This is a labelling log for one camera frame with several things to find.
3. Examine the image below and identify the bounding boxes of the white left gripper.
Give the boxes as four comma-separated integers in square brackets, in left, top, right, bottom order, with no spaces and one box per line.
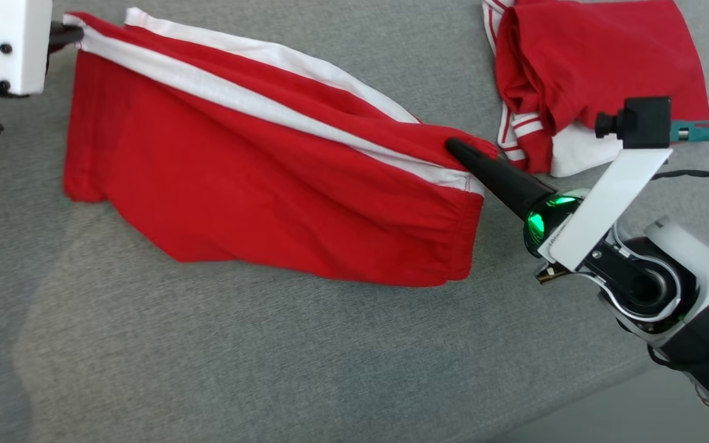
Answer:
[0,0,84,98]

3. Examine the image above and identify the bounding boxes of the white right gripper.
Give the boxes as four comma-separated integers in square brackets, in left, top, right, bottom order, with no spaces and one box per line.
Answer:
[447,138,673,284]

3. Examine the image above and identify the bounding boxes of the red and white jersey shirt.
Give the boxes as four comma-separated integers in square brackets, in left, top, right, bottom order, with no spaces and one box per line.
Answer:
[483,0,709,178]

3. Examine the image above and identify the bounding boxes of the red shorts with white stripes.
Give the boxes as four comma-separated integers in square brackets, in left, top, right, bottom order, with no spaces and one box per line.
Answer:
[62,7,500,288]

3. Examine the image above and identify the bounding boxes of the black right camera cable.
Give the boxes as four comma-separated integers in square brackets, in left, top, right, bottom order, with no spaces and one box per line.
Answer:
[650,169,709,196]

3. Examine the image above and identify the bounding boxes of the teal right camera connector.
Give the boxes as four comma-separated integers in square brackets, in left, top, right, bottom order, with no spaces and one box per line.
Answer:
[670,120,709,145]

